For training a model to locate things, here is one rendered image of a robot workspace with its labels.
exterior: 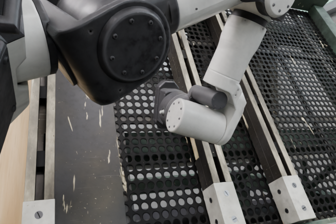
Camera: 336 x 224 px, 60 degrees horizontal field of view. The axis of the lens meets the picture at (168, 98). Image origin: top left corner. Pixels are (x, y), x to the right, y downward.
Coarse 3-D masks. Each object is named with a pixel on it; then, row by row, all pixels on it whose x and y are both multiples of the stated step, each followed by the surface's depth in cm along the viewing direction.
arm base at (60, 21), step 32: (128, 0) 28; (64, 32) 27; (96, 32) 28; (128, 32) 29; (160, 32) 32; (64, 64) 32; (96, 64) 29; (128, 64) 31; (160, 64) 34; (96, 96) 32
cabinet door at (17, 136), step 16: (16, 128) 73; (16, 144) 71; (0, 160) 67; (16, 160) 69; (0, 176) 66; (16, 176) 67; (0, 192) 64; (16, 192) 65; (0, 208) 62; (16, 208) 63
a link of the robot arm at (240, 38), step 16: (240, 16) 50; (256, 16) 49; (224, 32) 52; (240, 32) 50; (256, 32) 50; (224, 48) 51; (240, 48) 50; (256, 48) 52; (224, 64) 51; (240, 64) 51
